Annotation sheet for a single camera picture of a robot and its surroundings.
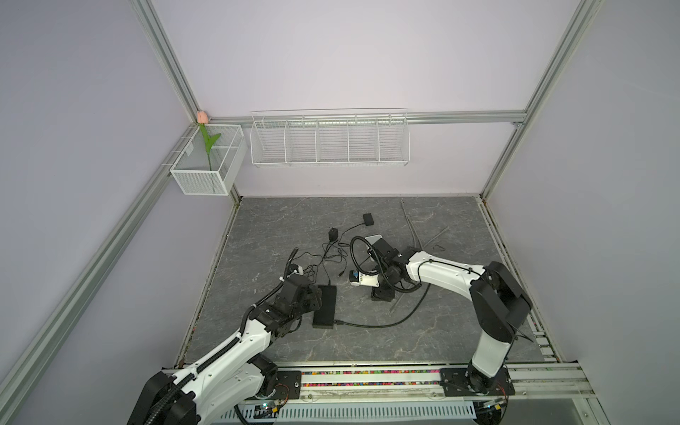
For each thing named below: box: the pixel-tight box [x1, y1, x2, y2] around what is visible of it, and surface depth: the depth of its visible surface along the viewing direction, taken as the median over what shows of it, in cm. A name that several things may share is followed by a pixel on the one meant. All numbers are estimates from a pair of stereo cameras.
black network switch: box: [312, 285, 338, 330], surface depth 87 cm
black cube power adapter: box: [363, 212, 375, 226], surface depth 114 cm
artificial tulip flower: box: [196, 109, 222, 172], surface depth 92 cm
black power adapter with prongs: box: [328, 226, 339, 242], surface depth 107 cm
